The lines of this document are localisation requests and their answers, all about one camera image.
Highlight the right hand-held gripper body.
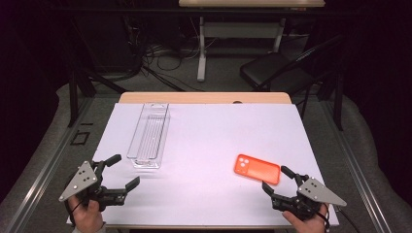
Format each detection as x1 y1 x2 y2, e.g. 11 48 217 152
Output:
271 174 348 222

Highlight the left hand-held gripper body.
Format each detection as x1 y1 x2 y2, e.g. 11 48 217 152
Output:
58 159 129 213

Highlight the orange phone case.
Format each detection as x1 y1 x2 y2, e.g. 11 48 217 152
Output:
233 153 282 186

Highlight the clear plastic tray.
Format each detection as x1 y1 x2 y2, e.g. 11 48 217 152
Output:
126 102 171 170

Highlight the person's right hand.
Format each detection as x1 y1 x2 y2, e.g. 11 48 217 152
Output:
282 203 330 233

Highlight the person's left hand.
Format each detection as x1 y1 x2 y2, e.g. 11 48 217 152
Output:
67 193 105 233

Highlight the white table mat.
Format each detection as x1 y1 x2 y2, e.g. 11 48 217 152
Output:
66 102 340 227

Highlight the black metal stand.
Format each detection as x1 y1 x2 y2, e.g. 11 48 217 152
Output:
315 71 345 132
66 18 130 129

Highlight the black folding chair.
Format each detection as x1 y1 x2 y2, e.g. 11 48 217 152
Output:
239 33 344 120

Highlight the wooden table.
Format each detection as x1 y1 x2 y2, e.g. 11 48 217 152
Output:
105 91 294 231

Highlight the white-legged desk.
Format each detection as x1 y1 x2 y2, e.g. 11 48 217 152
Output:
178 0 326 83

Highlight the black metal crossbar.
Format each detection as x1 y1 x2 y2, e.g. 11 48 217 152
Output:
48 7 361 17

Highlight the left hand-held gripper black cable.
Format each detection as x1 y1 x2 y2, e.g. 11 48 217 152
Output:
64 193 90 227

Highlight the hand-held gripper black cable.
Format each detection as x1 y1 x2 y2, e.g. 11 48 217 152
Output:
64 193 90 227
315 204 332 233

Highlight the right hand-held gripper black cable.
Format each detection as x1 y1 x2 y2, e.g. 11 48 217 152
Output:
315 204 332 233

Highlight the aluminium floor rail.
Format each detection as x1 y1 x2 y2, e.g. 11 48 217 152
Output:
322 98 395 233
3 96 95 233

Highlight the black floor cable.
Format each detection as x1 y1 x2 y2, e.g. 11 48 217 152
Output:
334 206 361 233

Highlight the bundle of floor cables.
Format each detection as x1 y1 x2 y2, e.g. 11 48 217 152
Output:
122 16 208 93

